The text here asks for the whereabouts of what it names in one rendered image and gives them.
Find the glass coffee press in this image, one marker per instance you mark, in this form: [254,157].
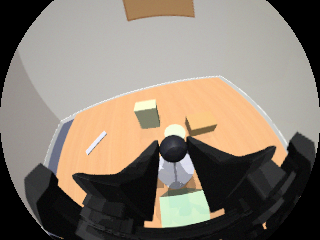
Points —
[175,167]

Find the brown rectangular block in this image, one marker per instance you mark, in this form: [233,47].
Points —
[199,123]

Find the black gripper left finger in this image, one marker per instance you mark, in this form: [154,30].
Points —
[134,185]

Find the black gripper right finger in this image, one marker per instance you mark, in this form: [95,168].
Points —
[221,173]

